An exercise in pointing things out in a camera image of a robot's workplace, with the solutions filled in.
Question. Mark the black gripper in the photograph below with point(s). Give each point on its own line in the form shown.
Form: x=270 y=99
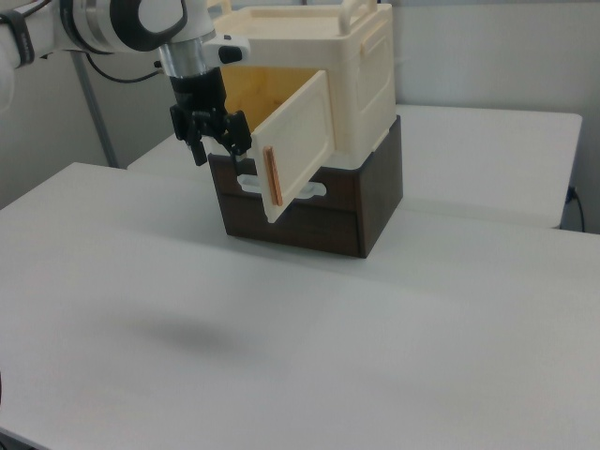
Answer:
x=197 y=91

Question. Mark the cream cabinet door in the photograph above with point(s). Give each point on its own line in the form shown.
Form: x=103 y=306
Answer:
x=300 y=140

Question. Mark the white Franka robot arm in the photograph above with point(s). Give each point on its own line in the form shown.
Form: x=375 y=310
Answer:
x=98 y=23

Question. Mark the cream plastic cabinet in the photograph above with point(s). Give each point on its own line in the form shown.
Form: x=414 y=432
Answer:
x=365 y=70

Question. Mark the grey metal pole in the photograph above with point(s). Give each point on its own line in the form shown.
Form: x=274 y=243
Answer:
x=96 y=112

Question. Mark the dark brown drawer box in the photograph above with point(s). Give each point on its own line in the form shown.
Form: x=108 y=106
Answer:
x=375 y=197

